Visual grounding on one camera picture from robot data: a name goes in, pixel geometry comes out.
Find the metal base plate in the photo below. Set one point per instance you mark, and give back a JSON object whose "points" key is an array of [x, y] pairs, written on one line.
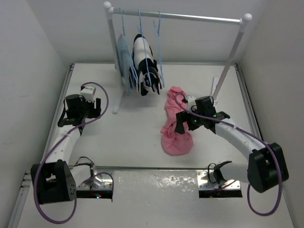
{"points": [[205, 184], [102, 179]]}

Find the white clothes rack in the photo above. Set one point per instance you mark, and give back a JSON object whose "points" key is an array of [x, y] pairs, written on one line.
{"points": [[110, 11]]}

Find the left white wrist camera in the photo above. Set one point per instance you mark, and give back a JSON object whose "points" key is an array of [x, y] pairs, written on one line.
{"points": [[88, 93]]}

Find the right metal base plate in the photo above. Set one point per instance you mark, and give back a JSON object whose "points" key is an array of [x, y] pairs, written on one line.
{"points": [[205, 184]]}

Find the light blue hanging garment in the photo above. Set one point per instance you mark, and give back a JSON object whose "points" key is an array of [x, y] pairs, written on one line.
{"points": [[125, 63]]}

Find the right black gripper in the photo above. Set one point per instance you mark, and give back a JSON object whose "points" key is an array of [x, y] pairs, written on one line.
{"points": [[181, 118]]}

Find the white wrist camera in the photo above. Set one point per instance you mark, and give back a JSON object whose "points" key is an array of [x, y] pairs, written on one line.
{"points": [[88, 93], [191, 101]]}

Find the blue hanger with striped garment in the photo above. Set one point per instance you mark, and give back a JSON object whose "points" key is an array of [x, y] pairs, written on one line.
{"points": [[140, 28]]}

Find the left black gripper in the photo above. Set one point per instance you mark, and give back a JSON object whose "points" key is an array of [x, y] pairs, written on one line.
{"points": [[94, 106]]}

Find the black and white hanging garment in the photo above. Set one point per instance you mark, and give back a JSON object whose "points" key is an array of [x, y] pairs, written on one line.
{"points": [[147, 77]]}

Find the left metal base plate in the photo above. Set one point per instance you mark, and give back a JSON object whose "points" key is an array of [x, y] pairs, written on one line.
{"points": [[102, 179]]}

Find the blue wire hanger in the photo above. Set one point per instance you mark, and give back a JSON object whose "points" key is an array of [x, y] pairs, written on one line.
{"points": [[157, 32]]}

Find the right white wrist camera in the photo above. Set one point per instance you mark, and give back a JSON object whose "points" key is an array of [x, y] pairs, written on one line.
{"points": [[191, 101]]}

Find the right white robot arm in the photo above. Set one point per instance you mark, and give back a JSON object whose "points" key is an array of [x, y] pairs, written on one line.
{"points": [[266, 162]]}

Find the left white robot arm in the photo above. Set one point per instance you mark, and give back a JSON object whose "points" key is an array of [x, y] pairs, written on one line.
{"points": [[55, 181]]}

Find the pink t shirt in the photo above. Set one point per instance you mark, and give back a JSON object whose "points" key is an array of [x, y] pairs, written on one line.
{"points": [[173, 143]]}

